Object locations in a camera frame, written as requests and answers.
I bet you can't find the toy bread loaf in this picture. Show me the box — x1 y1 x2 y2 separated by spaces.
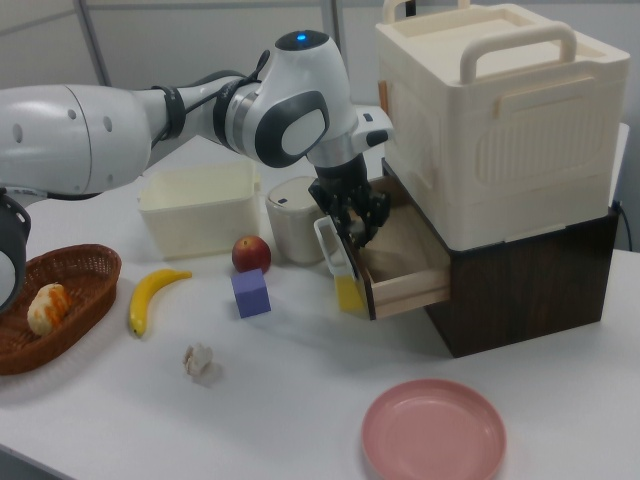
26 282 73 336

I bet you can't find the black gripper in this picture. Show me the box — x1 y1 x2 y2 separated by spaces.
307 155 393 250

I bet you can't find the cream plastic storage box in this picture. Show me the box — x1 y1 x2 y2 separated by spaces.
374 0 631 252

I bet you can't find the cream plastic bin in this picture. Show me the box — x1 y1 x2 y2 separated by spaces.
137 159 265 261

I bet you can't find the open wooden drawer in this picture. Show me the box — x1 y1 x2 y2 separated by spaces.
319 173 452 322

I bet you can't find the crumpled paper ball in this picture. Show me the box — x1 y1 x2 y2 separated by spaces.
181 342 224 388

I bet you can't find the dark wood cabinet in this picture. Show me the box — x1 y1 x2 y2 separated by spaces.
381 156 622 359

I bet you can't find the pink plate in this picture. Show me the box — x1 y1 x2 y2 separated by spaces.
360 377 508 480

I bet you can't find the small cream lidded trash can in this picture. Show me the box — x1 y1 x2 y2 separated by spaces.
264 175 332 265

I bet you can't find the black cable behind cabinet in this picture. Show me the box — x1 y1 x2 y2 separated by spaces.
615 198 634 252

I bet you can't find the red toy apple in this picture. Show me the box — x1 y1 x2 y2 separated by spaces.
231 235 273 275

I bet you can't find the brown wicker basket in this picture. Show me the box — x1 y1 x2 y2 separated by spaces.
0 243 123 377

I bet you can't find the yellow toy banana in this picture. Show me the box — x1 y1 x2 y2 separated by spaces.
128 268 194 340

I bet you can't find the yellow cube block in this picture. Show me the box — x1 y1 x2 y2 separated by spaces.
333 273 369 316

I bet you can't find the purple cube block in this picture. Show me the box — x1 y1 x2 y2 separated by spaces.
230 267 273 320

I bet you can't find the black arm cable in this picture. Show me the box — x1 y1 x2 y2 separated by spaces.
149 49 272 151

